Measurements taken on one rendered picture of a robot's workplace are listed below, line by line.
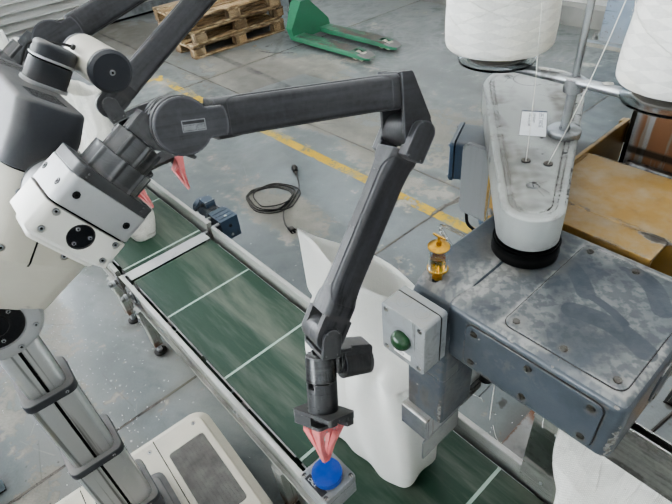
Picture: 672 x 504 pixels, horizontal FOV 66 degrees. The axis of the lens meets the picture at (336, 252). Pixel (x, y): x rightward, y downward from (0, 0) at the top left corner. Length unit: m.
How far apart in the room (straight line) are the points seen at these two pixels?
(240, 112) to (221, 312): 1.42
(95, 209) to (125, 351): 1.97
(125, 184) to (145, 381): 1.83
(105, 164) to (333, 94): 0.34
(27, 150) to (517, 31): 0.70
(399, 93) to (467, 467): 1.11
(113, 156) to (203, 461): 1.31
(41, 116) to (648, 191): 0.91
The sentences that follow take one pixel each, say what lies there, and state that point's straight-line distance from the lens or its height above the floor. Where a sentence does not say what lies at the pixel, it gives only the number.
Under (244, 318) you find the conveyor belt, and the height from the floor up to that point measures 0.38.
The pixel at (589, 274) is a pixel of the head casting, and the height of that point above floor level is 1.34.
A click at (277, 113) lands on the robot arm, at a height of 1.50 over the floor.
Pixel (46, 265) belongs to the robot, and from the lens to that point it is 0.93.
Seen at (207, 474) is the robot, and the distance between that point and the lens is 1.84.
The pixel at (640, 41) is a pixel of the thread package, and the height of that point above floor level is 1.59.
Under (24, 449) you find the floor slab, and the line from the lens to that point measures 2.55.
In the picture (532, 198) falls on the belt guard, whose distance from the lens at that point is 0.73.
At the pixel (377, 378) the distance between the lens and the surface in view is 1.25.
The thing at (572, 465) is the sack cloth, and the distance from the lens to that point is 1.03.
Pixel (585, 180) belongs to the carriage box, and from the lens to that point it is 0.94.
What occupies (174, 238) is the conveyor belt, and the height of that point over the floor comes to 0.38.
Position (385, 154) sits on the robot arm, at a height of 1.38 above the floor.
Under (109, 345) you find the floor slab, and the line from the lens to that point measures 2.74.
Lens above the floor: 1.81
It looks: 39 degrees down
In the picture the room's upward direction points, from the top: 7 degrees counter-clockwise
